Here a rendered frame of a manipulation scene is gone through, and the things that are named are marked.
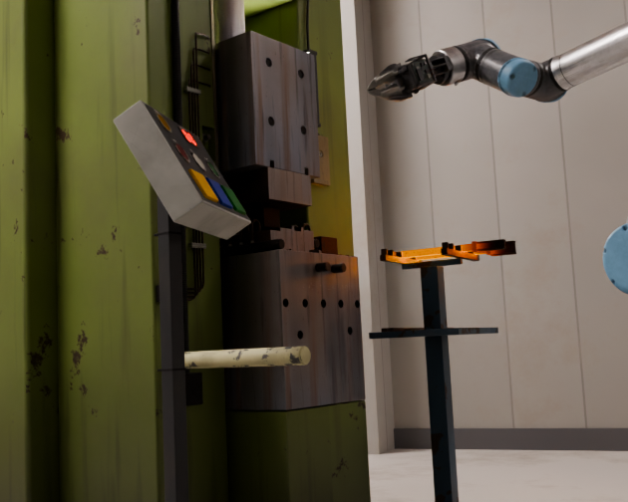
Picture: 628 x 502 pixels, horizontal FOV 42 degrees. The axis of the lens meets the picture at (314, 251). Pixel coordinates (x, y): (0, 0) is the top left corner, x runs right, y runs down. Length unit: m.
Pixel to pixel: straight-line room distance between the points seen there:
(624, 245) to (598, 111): 3.27
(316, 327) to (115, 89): 0.89
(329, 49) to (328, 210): 0.59
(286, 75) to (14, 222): 0.93
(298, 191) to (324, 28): 0.76
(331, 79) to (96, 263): 1.11
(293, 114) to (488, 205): 2.63
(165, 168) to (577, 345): 3.42
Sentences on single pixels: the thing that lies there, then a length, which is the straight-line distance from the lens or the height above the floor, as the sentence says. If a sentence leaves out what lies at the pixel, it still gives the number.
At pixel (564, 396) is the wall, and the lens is 4.90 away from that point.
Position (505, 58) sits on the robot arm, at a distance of 2.07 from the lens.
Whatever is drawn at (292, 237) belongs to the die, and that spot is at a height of 0.96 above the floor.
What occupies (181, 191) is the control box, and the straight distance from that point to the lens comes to 1.80.
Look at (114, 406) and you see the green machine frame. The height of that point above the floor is 0.50.
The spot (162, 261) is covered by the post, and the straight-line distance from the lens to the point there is 1.97.
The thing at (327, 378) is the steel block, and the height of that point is 0.54.
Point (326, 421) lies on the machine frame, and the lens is 2.43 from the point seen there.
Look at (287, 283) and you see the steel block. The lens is 2.32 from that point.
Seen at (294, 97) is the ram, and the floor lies 1.40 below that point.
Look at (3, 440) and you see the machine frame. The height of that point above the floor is 0.41.
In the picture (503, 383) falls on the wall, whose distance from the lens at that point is 4.96.
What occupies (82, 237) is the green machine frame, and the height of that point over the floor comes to 0.99.
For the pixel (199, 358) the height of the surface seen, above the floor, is 0.62.
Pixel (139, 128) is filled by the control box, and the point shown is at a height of 1.13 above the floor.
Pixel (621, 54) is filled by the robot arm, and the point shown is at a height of 1.27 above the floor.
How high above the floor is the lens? 0.64
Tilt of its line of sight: 7 degrees up
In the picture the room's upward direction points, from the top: 3 degrees counter-clockwise
